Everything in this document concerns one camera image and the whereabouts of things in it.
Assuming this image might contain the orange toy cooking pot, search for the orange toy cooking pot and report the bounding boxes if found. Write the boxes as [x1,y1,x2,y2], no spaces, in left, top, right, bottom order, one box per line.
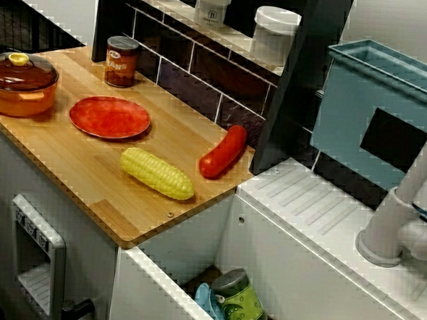
[0,76,59,120]

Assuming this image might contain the small white-lidded plastic jar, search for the small white-lidded plastic jar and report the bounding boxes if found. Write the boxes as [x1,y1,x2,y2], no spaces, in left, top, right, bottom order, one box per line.
[192,0,233,30]

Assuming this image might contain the grey toy faucet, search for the grey toy faucet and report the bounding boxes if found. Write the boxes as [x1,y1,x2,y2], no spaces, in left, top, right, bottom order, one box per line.
[353,100,427,270]

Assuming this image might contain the black tiled backsplash shelf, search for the black tiled backsplash shelf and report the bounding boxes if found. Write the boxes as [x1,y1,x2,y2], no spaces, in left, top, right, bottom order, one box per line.
[84,0,357,182]

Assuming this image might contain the green toy can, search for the green toy can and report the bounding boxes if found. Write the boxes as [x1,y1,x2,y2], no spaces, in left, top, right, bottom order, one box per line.
[209,266,270,320]

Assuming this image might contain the white toy kitchen cabinet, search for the white toy kitchen cabinet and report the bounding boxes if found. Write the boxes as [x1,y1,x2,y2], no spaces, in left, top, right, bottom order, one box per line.
[0,112,130,320]

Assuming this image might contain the grey dispenser panel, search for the grey dispenser panel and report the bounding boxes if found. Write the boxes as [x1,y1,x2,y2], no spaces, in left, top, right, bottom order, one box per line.
[4,193,70,320]

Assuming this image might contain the red toy sausage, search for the red toy sausage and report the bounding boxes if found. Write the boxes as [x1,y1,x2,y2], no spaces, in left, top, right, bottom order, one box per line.
[198,122,248,182]

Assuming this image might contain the black cabinet handle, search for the black cabinet handle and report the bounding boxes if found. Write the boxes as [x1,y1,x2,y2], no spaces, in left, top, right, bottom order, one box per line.
[60,297,96,320]

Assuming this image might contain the light blue toy cup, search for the light blue toy cup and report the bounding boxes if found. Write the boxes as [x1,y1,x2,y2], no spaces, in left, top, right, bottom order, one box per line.
[192,281,267,320]

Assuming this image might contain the orange beans can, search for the orange beans can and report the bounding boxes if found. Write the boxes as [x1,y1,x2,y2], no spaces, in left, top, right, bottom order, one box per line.
[103,35,140,90]

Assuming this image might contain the black wire mesh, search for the black wire mesh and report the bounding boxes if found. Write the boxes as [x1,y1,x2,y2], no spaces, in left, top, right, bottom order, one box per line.
[0,0,90,57]

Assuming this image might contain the blue toy bin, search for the blue toy bin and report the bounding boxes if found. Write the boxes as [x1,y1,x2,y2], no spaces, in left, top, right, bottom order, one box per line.
[307,35,427,194]

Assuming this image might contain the yellow toy corn cob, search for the yellow toy corn cob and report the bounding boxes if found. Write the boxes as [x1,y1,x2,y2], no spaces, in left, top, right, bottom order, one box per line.
[118,146,198,202]

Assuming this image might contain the brown lid with yellow knob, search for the brown lid with yellow knob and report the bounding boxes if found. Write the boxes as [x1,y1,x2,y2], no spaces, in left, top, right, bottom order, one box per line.
[0,51,61,94]

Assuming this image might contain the white toy sink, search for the white toy sink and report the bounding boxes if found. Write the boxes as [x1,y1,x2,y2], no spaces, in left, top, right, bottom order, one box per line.
[111,146,427,320]

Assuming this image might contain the red round plate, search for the red round plate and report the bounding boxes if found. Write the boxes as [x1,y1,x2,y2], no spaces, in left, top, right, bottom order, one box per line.
[67,93,153,143]

